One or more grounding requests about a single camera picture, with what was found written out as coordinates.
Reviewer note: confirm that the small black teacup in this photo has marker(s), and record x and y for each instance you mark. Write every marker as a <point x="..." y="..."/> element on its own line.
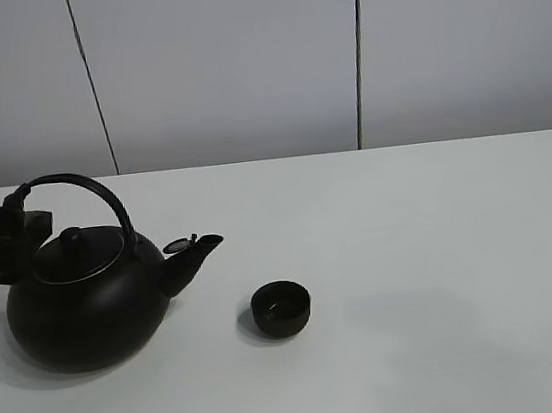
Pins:
<point x="281" y="309"/>

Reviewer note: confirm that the black round teapot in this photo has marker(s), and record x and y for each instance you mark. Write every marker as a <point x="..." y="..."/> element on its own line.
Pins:
<point x="94" y="296"/>

